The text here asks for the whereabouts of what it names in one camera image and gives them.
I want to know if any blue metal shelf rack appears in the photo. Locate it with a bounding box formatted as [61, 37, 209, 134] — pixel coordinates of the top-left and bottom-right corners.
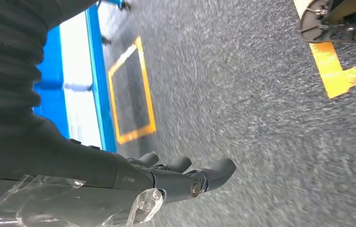
[33, 0, 132, 154]

